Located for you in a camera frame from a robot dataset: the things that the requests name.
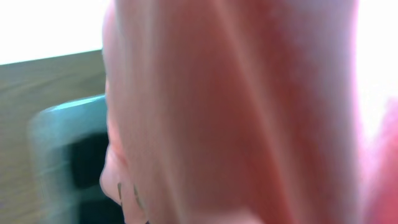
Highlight pink garment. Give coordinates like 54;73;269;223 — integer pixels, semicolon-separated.
100;0;397;223

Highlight black garment with tape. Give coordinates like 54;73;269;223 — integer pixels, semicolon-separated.
67;133;124;224

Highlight clear plastic storage bin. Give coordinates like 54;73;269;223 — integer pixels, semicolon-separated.
29;95;107;224

